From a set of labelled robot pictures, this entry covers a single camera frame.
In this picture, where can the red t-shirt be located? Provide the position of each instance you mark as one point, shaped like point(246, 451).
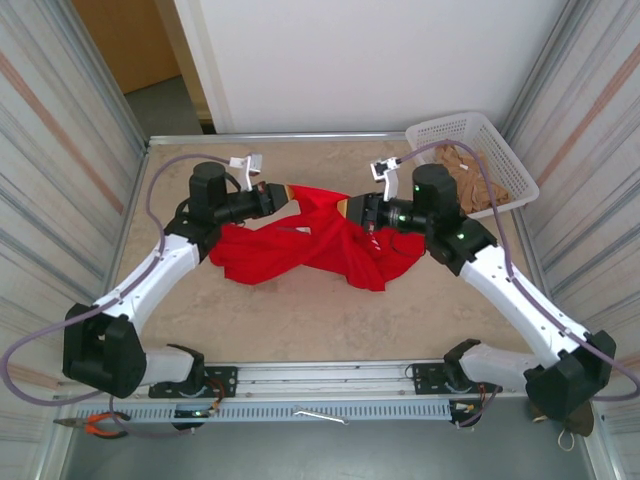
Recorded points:
point(325, 250)

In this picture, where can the white plastic basket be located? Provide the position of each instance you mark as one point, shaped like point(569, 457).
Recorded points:
point(515, 165)

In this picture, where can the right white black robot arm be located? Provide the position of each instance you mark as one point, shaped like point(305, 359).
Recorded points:
point(515, 302)

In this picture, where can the tan cloth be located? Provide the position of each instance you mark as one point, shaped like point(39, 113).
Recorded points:
point(475, 190)

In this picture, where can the brown wooden door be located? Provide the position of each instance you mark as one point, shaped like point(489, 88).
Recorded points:
point(130, 45)

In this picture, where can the metal hex key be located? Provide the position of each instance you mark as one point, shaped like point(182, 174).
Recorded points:
point(320, 415)

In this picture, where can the small brown cloth pouch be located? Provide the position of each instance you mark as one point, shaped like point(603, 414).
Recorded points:
point(535, 415)

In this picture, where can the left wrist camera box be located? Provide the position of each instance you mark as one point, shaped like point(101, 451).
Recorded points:
point(246, 172)

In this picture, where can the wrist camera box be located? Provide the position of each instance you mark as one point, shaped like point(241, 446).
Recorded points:
point(246, 172)
point(390, 182)

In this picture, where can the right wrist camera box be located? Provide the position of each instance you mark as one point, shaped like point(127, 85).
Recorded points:
point(390, 182)

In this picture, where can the aluminium mounting rail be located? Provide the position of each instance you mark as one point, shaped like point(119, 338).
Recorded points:
point(325, 380)

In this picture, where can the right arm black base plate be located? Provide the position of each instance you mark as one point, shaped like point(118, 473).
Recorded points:
point(427, 377)

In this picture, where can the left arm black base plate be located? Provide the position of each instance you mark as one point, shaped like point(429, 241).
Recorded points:
point(225, 380)

